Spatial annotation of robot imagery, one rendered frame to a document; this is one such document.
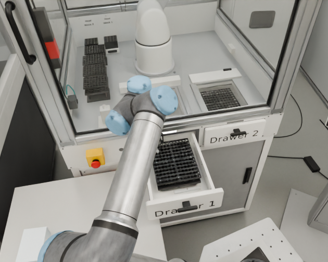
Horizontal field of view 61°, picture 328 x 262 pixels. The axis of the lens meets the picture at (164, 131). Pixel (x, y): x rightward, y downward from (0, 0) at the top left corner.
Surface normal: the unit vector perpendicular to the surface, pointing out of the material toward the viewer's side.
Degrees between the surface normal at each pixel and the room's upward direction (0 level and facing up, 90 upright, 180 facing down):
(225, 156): 90
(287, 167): 0
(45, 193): 0
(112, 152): 90
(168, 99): 54
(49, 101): 90
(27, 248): 0
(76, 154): 90
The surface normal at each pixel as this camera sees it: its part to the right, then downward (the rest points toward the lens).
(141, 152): 0.36, -0.39
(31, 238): -0.04, -0.71
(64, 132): 0.18, 0.68
